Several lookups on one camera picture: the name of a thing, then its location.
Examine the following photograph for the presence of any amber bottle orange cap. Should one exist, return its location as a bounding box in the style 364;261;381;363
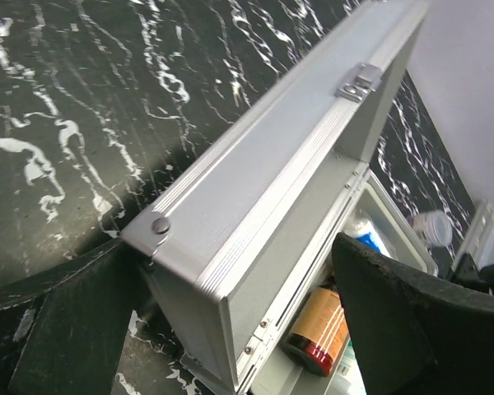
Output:
282;276;349;377

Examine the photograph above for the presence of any clear tape roll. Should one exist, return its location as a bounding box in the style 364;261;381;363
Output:
407;211;453;247

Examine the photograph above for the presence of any grey metal medicine case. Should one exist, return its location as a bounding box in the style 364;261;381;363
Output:
121;1;429;394

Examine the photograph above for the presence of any blue white bandage roll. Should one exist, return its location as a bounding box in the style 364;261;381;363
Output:
343;210;394;258

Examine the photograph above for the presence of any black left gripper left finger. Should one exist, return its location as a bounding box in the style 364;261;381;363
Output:
0;239;139;394

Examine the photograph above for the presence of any grey plastic divider tray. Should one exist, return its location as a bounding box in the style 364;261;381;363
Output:
249;174;438;394

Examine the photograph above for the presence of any white pill bottle teal label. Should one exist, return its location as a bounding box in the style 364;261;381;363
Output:
331;341;366;395

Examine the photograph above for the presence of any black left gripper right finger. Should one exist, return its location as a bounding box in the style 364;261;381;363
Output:
332;233;494;394

